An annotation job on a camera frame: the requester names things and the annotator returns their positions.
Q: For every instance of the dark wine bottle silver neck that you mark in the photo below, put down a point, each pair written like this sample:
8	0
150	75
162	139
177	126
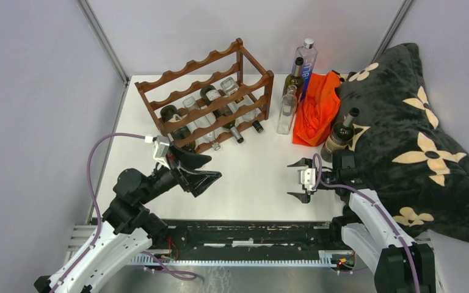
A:
295	78

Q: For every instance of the clear square bottle black cap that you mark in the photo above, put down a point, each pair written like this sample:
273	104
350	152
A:
230	87

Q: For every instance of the orange cloth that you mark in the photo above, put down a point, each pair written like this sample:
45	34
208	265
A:
317	110

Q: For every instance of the left aluminium corner post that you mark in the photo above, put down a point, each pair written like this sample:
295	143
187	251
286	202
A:
104	41

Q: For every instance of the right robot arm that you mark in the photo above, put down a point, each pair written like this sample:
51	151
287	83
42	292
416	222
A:
397	261

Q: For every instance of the small clear glass bottle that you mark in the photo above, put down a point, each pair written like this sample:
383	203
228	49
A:
287	110

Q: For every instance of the right aluminium corner post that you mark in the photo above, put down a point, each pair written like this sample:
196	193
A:
394	26

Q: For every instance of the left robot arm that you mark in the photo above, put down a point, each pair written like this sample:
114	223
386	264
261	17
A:
127	227

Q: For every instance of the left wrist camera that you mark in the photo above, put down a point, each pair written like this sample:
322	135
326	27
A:
161	147

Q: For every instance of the dark wine bottle brown label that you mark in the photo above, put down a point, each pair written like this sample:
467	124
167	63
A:
340	135

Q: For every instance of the aluminium corner post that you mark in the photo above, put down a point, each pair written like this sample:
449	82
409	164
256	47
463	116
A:
394	26
104	41

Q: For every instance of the black floral blanket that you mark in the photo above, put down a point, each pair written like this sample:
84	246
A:
420	173

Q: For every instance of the tall clear glass bottle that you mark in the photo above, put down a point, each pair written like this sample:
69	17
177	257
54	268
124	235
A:
202	122

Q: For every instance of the brown wooden wine rack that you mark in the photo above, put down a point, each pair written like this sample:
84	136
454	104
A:
254	80

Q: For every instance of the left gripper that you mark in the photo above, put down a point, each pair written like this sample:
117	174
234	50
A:
198	180

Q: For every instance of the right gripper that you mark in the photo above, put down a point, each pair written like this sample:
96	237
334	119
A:
303	162

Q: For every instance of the dark green wine bottle labelled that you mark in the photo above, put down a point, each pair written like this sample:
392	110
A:
170	114

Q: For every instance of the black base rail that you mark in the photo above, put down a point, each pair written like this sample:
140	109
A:
243	243

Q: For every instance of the blue square glass bottle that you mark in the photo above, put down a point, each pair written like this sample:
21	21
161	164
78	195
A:
309	53

